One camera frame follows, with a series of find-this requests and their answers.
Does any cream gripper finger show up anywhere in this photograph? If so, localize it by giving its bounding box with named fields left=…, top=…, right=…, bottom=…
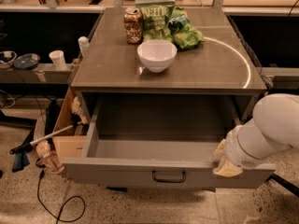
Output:
left=212, top=139, right=225, bottom=162
left=213, top=157, right=243, bottom=177

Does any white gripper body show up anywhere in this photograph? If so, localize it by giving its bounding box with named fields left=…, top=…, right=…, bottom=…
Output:
left=224, top=125, right=270, bottom=169

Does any grey top drawer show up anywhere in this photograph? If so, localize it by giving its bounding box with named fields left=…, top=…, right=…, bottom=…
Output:
left=64, top=93, right=275, bottom=189

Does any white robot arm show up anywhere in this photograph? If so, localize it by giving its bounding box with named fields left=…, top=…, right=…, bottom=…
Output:
left=212, top=93, right=299, bottom=177

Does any grey drawer cabinet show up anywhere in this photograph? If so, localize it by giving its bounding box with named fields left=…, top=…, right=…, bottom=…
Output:
left=70, top=6, right=268, bottom=193

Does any black stand leg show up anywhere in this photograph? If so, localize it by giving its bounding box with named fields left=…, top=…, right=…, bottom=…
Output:
left=270, top=174, right=299, bottom=197

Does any crumpled green chip bag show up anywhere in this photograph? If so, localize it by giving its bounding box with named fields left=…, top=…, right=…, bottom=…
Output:
left=168, top=7, right=204, bottom=50

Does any cardboard box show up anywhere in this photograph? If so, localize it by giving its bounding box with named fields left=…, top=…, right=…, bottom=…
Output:
left=52, top=88, right=89, bottom=161

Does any green kettle chip bag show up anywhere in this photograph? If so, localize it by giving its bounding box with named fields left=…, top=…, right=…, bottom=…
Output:
left=135, top=0, right=176, bottom=42

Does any gold soda can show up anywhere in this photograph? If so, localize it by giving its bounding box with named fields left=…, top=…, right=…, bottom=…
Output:
left=124, top=7, right=143, bottom=44

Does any pink plastic bottle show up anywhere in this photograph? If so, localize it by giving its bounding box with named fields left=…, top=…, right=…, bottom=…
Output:
left=36, top=140, right=64, bottom=174

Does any white plastic bottle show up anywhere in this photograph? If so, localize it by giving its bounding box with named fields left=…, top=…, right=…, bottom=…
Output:
left=78, top=36, right=90, bottom=57

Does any white paper cup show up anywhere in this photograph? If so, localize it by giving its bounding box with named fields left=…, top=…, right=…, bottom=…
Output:
left=49, top=50, right=67, bottom=70

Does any grey low shelf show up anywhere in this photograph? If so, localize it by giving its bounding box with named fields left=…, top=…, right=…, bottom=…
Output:
left=0, top=63, right=73, bottom=84

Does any blue cloth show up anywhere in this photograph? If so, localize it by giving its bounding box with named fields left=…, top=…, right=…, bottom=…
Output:
left=12, top=151, right=30, bottom=173

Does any dark blue plate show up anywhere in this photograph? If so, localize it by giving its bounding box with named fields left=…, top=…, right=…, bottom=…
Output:
left=13, top=53, right=40, bottom=70

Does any blue white bowl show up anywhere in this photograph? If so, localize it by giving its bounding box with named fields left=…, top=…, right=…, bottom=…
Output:
left=0, top=50, right=17, bottom=69

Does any black floor cable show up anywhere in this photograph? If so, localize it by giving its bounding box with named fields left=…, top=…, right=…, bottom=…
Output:
left=36, top=168, right=87, bottom=223

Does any white stick black handle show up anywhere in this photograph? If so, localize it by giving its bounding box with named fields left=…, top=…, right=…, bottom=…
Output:
left=9, top=121, right=83, bottom=155

